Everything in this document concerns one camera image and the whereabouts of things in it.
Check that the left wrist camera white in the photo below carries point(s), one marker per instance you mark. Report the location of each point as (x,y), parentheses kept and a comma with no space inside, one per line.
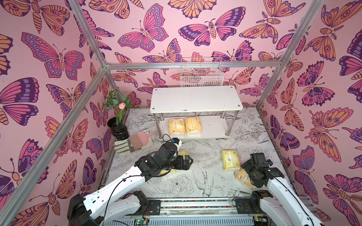
(176,142)

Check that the white two-tier shelf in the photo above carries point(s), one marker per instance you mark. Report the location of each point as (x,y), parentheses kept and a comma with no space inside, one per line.
(218,106)

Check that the black vase with plant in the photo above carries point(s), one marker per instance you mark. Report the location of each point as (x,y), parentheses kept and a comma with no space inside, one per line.
(120,103)

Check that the pink brush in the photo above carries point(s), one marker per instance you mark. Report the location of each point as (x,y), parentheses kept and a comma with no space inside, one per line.
(141,140)

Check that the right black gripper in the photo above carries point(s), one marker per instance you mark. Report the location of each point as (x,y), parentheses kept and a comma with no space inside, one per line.
(249,172)

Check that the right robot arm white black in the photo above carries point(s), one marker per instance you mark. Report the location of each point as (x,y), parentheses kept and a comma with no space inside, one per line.
(279,201)

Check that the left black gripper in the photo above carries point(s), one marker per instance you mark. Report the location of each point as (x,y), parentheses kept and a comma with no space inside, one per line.
(181,161)

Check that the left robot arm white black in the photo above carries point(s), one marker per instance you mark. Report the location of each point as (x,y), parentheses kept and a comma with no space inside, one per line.
(112,202)

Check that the orange tissue pack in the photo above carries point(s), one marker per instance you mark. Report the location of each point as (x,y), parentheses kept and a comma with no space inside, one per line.
(193,125)
(243,178)
(176,126)

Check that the white wire basket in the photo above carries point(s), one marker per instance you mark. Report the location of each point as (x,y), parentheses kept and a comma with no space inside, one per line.
(198,73)

